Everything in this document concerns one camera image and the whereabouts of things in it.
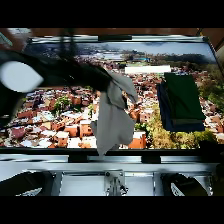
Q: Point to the grey T-shirt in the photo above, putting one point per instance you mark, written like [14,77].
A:
[113,123]

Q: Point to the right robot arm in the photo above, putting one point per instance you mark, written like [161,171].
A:
[186,186]

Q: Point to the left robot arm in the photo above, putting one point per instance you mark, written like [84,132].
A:
[56,71]

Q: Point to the dark blue garment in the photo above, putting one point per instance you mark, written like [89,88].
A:
[180,126]

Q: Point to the dark green garment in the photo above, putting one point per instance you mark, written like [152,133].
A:
[183,96]

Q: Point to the silver frame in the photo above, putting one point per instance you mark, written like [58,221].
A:
[100,165]

